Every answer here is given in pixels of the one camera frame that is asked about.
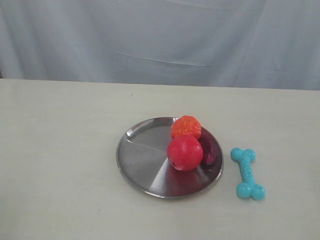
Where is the turquoise toy bone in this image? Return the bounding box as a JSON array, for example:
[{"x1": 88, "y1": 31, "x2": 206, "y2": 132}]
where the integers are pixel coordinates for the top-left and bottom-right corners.
[{"x1": 230, "y1": 147, "x2": 266, "y2": 201}]

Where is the orange textured ball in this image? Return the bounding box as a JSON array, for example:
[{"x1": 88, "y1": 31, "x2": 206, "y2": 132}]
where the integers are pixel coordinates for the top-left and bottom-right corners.
[{"x1": 170, "y1": 115, "x2": 202, "y2": 140}]

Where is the red toy apple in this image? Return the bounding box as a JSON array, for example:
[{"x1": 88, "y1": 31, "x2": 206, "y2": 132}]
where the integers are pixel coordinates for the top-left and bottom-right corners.
[{"x1": 166, "y1": 135, "x2": 204, "y2": 172}]

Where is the round stainless steel plate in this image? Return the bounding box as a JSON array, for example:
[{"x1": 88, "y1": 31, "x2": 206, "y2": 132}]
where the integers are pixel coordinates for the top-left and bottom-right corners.
[{"x1": 116, "y1": 116, "x2": 224, "y2": 199}]

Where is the dark purple toy eggplant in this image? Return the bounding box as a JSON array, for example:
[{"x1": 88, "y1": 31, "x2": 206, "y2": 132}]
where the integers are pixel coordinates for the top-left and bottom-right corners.
[{"x1": 198, "y1": 128, "x2": 217, "y2": 166}]

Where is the light blue backdrop cloth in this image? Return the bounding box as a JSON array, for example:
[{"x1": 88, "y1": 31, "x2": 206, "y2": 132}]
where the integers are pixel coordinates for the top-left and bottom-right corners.
[{"x1": 0, "y1": 0, "x2": 320, "y2": 90}]

